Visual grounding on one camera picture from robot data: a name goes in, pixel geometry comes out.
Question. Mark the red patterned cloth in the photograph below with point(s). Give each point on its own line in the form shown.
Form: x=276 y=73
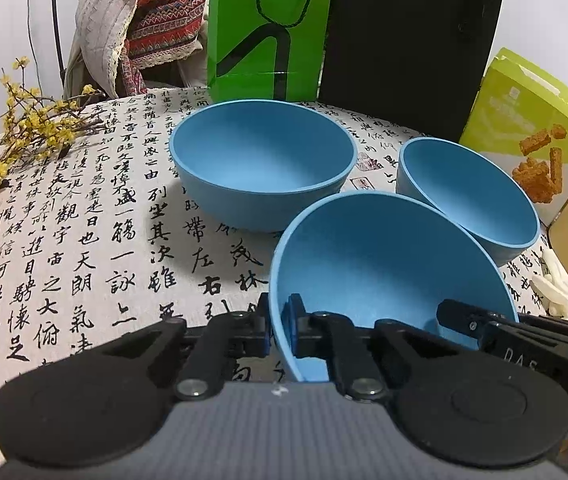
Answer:
x=169 y=15

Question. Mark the white quilted cloth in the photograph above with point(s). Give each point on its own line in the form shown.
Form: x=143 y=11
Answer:
x=104 y=30

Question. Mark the blue bowl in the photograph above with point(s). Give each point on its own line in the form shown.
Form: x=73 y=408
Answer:
x=264 y=160
x=469 y=195
x=389 y=260

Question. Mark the green paper bag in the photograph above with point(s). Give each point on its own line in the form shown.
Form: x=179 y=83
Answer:
x=264 y=50

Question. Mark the green snack box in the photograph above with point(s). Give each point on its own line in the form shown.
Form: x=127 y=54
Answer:
x=524 y=120

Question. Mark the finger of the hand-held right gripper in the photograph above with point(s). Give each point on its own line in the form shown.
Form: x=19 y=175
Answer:
x=464 y=322

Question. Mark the calligraphy printed tablecloth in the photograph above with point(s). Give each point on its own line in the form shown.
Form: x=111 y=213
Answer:
x=89 y=260

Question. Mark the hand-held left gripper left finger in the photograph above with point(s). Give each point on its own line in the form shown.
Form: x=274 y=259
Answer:
x=265 y=325

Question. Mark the studio light on stand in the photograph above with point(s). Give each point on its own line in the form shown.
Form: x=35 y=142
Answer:
x=56 y=20

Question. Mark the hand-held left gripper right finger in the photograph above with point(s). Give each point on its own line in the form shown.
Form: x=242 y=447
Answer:
x=293 y=325

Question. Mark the black paper bag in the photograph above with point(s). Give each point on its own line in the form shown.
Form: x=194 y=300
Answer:
x=404 y=50

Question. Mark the yellow flower branch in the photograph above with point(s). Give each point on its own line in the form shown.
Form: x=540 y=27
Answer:
x=39 y=125

